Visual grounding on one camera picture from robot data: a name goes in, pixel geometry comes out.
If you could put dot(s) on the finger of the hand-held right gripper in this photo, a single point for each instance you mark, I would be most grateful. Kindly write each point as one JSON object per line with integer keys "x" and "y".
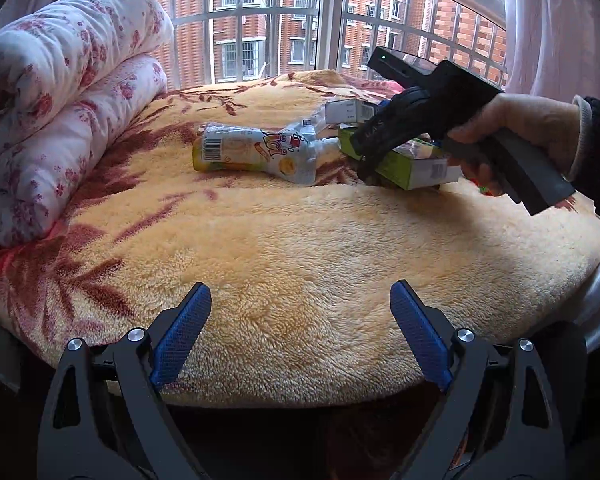
{"x": 375, "y": 145}

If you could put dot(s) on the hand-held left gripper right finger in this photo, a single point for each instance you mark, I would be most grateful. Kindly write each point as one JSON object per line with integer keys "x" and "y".
{"x": 421, "y": 331}

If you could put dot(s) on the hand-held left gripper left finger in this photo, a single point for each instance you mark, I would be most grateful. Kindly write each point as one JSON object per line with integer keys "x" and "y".
{"x": 180, "y": 335}

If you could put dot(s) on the green cardboard box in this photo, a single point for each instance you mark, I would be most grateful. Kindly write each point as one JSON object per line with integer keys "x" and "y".
{"x": 410, "y": 167}

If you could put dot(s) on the person's right hand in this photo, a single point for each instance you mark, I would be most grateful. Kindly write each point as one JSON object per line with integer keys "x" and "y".
{"x": 535, "y": 125}

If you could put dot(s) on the white cardboard box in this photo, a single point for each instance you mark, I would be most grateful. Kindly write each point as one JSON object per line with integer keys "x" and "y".
{"x": 347, "y": 110}

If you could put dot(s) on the sheer pink curtain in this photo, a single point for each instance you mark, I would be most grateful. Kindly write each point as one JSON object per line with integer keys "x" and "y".
{"x": 555, "y": 25}

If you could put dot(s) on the plush floral blanket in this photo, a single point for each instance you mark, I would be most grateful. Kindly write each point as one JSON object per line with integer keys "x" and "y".
{"x": 280, "y": 260}

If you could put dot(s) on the white squeeze pouch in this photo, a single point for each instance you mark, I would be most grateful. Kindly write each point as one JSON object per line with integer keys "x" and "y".
{"x": 250, "y": 150}

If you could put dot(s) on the metal window guard bars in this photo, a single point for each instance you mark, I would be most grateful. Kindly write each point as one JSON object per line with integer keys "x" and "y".
{"x": 245, "y": 10}

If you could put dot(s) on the red brick building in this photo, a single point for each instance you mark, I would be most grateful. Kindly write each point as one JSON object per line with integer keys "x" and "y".
{"x": 190, "y": 45}

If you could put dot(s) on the folded pink floral quilt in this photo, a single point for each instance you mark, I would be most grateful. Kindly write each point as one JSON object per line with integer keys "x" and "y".
{"x": 55, "y": 85}

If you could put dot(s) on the grey window frame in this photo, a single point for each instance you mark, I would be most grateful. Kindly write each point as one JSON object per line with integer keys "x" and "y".
{"x": 331, "y": 10}

